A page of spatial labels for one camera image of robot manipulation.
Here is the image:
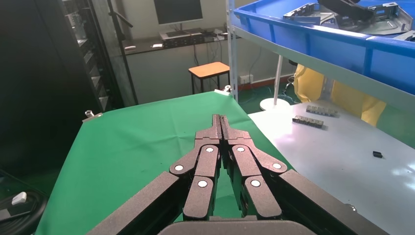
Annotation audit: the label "grey metal clip strip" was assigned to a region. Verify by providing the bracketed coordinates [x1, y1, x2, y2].
[305, 104, 340, 118]
[292, 115, 325, 128]

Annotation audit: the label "black equipment rack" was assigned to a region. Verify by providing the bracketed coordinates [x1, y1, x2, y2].
[0, 0, 113, 177]

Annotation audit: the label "green table cloth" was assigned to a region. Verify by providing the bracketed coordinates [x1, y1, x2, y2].
[34, 91, 294, 235]

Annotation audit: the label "white round-base lamp stand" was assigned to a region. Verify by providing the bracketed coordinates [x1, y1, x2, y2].
[260, 55, 292, 112]

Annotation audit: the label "white metal shelf board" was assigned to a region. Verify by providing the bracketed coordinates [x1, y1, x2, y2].
[232, 25, 415, 115]

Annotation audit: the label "blue plastic bin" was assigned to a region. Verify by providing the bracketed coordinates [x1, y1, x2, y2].
[233, 0, 415, 95]

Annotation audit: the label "black stand pole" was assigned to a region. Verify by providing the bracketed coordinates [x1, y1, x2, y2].
[107, 0, 139, 106]

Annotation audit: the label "galvanized sheet metal bracket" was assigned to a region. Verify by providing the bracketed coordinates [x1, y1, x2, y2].
[335, 2, 415, 36]
[283, 3, 338, 25]
[393, 30, 415, 42]

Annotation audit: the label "wooden stool black legs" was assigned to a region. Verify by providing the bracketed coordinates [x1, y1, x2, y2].
[188, 61, 231, 94]

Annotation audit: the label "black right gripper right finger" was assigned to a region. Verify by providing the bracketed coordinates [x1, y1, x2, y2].
[221, 114, 390, 235]

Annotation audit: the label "small white tag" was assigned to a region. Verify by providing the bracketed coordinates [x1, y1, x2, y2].
[11, 191, 28, 206]

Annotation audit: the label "black computer monitor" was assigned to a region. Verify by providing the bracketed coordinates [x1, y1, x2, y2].
[153, 0, 204, 31]

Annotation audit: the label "perforated white shelf post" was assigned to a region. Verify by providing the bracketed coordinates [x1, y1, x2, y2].
[226, 0, 240, 103]

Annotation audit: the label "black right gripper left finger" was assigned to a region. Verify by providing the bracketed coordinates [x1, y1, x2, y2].
[86, 114, 222, 235]

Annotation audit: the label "yellow plastic bag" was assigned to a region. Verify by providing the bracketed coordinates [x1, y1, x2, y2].
[293, 64, 388, 127]

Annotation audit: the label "black equipment box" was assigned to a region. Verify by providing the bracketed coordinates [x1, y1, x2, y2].
[160, 29, 206, 48]

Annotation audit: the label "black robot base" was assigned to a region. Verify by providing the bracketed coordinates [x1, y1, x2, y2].
[0, 175, 49, 235]

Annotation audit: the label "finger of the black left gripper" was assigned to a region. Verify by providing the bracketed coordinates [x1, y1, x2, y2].
[318, 0, 377, 22]

